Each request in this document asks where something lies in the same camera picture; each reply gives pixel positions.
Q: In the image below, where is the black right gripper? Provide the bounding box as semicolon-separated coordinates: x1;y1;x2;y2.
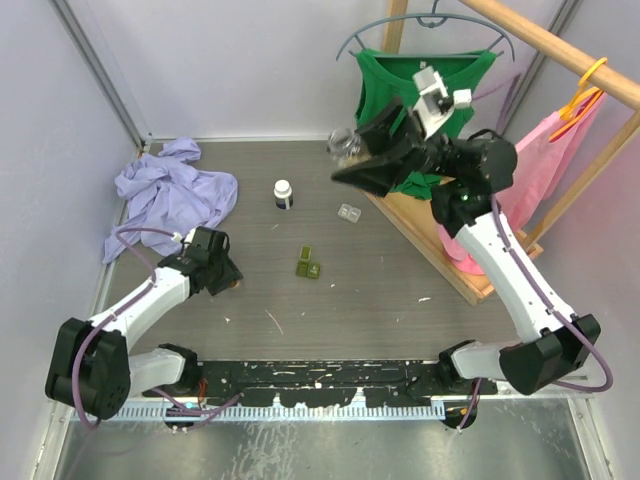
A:
327;93;464;196

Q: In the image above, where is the clear pill bottle orange cap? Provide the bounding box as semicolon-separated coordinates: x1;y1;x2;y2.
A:
326;128;371;169

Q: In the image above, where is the green pill organizer box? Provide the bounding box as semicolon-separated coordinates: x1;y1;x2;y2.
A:
295;245;321;279

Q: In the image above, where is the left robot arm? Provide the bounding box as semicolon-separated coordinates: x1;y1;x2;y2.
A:
45;226;243;430

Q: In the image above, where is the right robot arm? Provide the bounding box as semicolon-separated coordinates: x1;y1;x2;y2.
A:
331;97;613;395

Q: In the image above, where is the clear pill organizer box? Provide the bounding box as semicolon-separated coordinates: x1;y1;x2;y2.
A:
337;204;361;224

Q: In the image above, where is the wooden clothes rack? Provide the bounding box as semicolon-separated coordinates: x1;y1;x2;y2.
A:
370;1;639;305

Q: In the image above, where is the green tank top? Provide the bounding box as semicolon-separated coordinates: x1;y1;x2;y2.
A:
354;48;504;201

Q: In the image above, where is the lavender crumpled shirt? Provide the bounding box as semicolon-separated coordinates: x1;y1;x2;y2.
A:
114;137;238;256

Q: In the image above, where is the white capped dark pill bottle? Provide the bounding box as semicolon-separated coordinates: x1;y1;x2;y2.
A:
273;179;293;210

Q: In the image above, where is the grey clothes hanger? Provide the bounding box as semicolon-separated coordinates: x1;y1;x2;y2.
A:
335;7;517;62

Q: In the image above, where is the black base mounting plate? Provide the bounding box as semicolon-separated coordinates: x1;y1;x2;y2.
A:
161;360;474;408

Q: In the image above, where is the pink shirt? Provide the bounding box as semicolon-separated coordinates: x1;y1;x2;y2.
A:
437;92;607;276

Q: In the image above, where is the yellow clothes hanger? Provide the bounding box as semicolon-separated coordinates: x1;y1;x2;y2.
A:
549;57;608;143

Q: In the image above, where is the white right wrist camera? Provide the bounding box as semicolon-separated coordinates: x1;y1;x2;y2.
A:
411;66;472;139

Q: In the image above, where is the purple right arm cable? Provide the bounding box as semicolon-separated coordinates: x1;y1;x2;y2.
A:
469;72;614;430

